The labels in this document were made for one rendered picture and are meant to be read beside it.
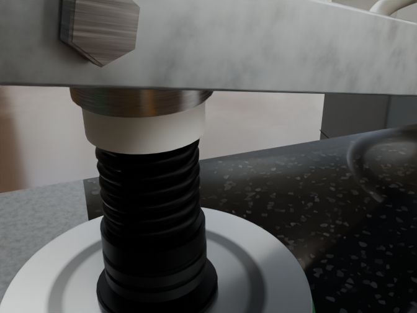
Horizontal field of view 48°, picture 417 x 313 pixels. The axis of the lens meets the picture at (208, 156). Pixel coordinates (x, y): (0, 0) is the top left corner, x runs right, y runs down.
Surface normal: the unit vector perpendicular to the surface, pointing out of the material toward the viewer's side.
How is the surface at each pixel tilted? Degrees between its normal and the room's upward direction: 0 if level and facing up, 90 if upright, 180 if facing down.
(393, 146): 0
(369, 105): 90
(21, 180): 0
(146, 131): 90
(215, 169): 0
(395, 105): 90
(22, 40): 90
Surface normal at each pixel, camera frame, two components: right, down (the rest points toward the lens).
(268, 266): -0.01, -0.89
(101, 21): 0.62, 0.34
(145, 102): 0.18, 0.43
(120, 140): -0.21, 0.44
